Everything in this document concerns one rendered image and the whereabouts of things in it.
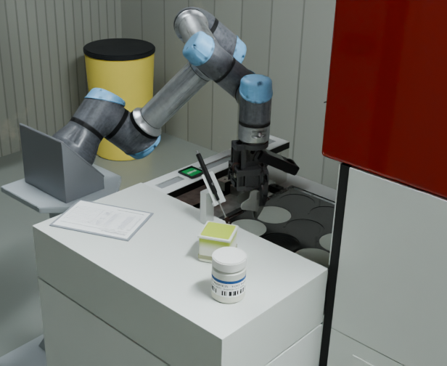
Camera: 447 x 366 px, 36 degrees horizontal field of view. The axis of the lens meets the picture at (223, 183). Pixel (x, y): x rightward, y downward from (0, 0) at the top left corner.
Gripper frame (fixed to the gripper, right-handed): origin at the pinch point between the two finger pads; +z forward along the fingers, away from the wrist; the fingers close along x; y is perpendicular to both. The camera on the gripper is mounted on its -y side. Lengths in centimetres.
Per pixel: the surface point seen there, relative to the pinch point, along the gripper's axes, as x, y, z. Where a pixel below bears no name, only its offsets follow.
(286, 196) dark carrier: -20.5, -16.5, 7.2
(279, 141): -46, -24, 1
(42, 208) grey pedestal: -47, 51, 15
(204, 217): 1.0, 14.5, -1.2
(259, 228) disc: -4.5, -2.3, 7.2
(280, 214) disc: -10.3, -10.6, 7.2
